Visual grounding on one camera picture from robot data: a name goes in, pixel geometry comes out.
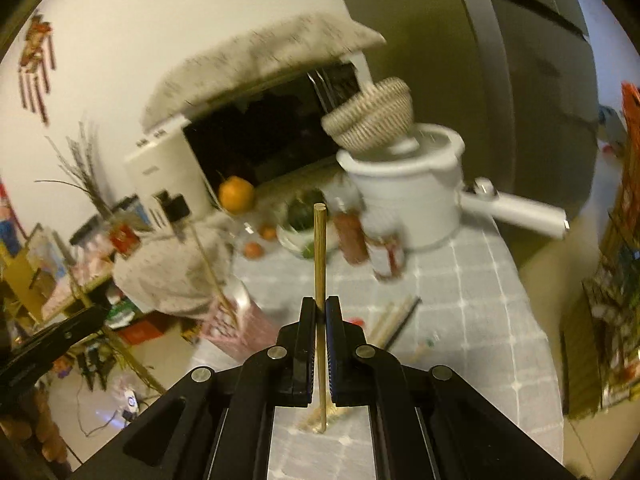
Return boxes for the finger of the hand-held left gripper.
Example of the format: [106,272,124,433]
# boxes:
[0,305,109,386]

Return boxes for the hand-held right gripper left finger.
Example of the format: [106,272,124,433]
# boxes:
[67,296,317,480]

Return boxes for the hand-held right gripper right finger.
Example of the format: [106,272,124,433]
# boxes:
[325,296,576,480]

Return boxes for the black chopstick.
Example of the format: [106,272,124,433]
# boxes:
[384,297,424,350]

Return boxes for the wooden chopstick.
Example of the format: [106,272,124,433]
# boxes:
[371,302,407,347]
[313,203,328,434]

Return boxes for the bunch of wooden chopsticks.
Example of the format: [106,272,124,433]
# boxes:
[189,224,237,322]

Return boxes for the yellow wooden shelf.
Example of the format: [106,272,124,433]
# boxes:
[0,225,121,326]

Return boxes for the green squash in bowl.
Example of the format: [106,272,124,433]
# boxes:
[276,220,321,260]

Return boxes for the brown spice bottle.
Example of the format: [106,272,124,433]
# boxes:
[367,220,406,281]

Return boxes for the red spice bottle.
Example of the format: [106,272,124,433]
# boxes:
[332,199,371,266]

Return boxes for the draped floral cloth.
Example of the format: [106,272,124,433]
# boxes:
[114,220,236,319]

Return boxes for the grey checked tablecloth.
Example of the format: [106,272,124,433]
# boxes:
[192,160,563,480]

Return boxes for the dried branches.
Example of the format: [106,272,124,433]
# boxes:
[35,120,117,222]

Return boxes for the white electric pot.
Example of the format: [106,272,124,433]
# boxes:
[336,124,571,252]

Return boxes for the large orange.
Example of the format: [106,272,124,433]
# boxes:
[218,176,256,214]

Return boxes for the white air fryer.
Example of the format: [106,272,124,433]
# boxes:
[124,115,221,225]

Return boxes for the black microwave oven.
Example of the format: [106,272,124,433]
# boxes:
[182,57,373,211]

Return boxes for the woven basket with lid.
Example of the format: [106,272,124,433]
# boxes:
[321,77,415,155]

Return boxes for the red hanging ornament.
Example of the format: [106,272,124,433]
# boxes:
[19,14,57,124]

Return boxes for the floral cloth cover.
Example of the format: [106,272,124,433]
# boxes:
[141,14,387,131]

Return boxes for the grey refrigerator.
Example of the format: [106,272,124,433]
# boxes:
[445,0,601,221]

